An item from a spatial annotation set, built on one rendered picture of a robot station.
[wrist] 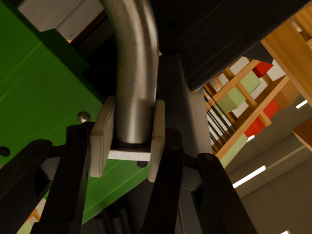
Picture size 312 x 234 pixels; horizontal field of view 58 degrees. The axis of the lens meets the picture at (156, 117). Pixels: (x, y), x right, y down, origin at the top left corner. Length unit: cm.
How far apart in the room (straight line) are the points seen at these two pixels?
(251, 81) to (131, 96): 366
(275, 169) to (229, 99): 457
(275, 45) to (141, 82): 83
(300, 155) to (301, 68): 685
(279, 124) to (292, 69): 868
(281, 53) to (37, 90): 85
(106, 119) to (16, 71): 10
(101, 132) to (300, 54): 90
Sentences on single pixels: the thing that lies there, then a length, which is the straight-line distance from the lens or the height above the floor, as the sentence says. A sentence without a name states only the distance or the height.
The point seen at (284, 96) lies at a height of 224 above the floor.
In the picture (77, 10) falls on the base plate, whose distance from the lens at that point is 82.
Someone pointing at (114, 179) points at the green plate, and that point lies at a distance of 27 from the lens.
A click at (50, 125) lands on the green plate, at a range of 26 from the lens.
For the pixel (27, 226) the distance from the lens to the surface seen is 670.
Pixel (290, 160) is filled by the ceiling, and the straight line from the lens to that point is 783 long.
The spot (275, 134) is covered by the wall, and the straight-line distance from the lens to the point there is 974.
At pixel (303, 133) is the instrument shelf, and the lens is 76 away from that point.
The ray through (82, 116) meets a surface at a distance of 24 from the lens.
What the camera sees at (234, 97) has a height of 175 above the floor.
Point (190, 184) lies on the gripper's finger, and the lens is 16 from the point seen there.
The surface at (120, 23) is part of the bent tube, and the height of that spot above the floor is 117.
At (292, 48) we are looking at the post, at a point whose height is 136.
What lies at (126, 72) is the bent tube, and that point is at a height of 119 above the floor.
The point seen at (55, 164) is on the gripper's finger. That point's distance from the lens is 16.
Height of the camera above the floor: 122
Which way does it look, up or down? 2 degrees up
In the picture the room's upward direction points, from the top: 141 degrees clockwise
